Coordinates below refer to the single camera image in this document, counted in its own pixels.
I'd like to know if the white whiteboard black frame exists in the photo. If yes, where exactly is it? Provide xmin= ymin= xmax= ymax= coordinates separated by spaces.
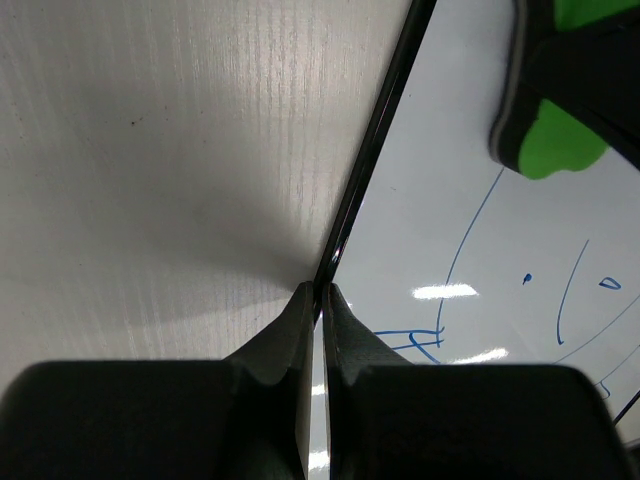
xmin=314 ymin=1 xmax=639 ymax=479

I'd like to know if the green whiteboard eraser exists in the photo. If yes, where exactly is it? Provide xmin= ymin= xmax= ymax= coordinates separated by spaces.
xmin=489 ymin=1 xmax=639 ymax=180

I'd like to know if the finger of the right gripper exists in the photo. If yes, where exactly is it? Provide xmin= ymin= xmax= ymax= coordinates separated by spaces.
xmin=529 ymin=19 xmax=639 ymax=167

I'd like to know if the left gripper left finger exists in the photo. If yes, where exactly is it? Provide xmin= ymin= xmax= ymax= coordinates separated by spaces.
xmin=1 ymin=282 xmax=314 ymax=479

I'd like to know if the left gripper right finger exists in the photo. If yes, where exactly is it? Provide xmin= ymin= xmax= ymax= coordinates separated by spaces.
xmin=322 ymin=284 xmax=625 ymax=479

